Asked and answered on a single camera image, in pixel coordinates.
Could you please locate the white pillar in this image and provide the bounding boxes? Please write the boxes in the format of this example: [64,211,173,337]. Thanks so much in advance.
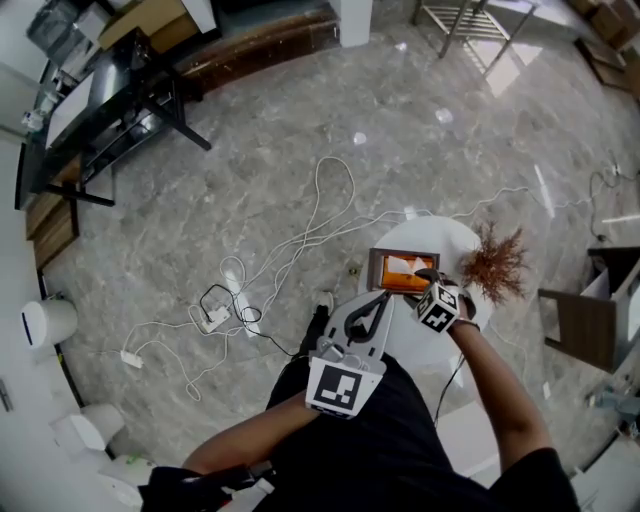
[338,0,374,49]

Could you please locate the cardboard boxes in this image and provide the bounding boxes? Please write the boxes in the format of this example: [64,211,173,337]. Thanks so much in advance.
[569,0,640,54]

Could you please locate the person's left forearm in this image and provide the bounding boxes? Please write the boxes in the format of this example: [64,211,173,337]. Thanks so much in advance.
[183,399,322,476]

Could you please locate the person's right forearm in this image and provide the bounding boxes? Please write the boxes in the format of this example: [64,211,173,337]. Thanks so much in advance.
[446,319,554,482]

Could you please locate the white round bin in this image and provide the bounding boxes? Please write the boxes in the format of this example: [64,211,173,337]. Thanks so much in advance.
[19,298,80,350]

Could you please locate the white box bin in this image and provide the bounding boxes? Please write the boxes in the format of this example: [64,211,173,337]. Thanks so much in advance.
[48,402,126,464]

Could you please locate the wooden wall panel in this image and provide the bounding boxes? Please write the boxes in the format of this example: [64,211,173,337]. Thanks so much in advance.
[24,159,82,272]

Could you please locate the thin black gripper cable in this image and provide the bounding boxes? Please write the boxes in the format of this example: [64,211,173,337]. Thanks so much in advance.
[432,351,465,429]

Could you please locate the dried brown plant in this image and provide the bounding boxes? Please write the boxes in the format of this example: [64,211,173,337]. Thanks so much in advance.
[458,219,532,305]

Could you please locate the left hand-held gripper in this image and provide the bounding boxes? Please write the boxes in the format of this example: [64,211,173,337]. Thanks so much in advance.
[304,291,397,421]

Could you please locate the long white cable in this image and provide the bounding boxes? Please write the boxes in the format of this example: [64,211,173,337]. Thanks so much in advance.
[187,155,531,331]

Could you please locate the metal rack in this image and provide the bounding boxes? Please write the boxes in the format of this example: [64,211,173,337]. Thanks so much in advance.
[410,0,539,77]

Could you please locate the person's black clothing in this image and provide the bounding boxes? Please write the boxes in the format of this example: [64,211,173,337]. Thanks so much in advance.
[138,305,581,512]

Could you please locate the white tissues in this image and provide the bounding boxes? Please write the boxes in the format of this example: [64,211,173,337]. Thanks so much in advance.
[386,255,427,277]

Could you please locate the dark brown wooden cabinet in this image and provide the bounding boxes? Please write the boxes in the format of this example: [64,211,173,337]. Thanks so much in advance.
[536,244,640,375]

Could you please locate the black glass desk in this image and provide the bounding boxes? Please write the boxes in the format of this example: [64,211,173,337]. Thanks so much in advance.
[13,29,213,211]

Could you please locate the black floor cable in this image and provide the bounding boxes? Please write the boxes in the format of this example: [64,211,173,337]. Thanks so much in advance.
[199,283,302,357]

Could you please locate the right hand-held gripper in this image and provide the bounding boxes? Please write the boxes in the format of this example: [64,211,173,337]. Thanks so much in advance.
[402,267,477,335]

